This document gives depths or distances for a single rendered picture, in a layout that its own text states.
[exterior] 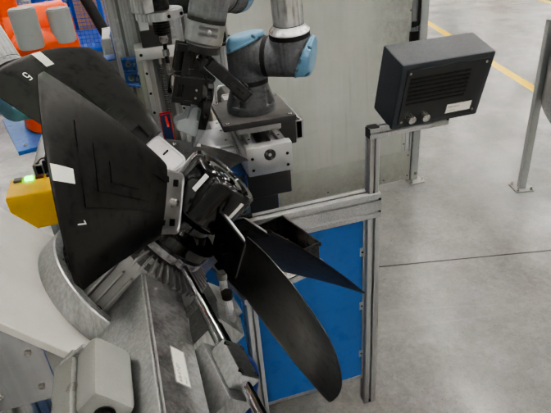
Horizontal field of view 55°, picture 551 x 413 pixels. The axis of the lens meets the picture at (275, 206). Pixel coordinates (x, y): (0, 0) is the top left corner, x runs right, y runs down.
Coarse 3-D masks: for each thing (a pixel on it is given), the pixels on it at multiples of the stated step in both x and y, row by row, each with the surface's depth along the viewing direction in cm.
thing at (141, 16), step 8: (136, 0) 74; (144, 0) 74; (152, 0) 75; (136, 8) 75; (144, 8) 74; (152, 8) 75; (176, 8) 77; (136, 16) 77; (144, 16) 75; (152, 16) 75; (160, 16) 75; (168, 16) 75; (176, 16) 76
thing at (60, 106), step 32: (64, 96) 55; (64, 128) 54; (96, 128) 59; (64, 160) 52; (96, 160) 57; (128, 160) 63; (160, 160) 70; (64, 192) 51; (96, 192) 56; (128, 192) 62; (160, 192) 70; (64, 224) 50; (96, 224) 55; (128, 224) 62; (160, 224) 70; (96, 256) 55
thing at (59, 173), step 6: (54, 168) 51; (60, 168) 51; (66, 168) 52; (54, 174) 50; (60, 174) 51; (66, 174) 52; (72, 174) 53; (60, 180) 51; (66, 180) 52; (72, 180) 53
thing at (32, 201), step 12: (12, 180) 123; (24, 180) 123; (36, 180) 122; (48, 180) 122; (12, 192) 118; (24, 192) 117; (36, 192) 117; (48, 192) 118; (12, 204) 116; (24, 204) 117; (36, 204) 118; (48, 204) 119; (24, 216) 118; (36, 216) 119; (48, 216) 120
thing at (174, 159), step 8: (152, 144) 84; (160, 144) 84; (168, 144) 85; (160, 152) 84; (168, 152) 84; (176, 152) 85; (168, 160) 84; (176, 160) 84; (184, 160) 85; (168, 168) 83; (176, 168) 84
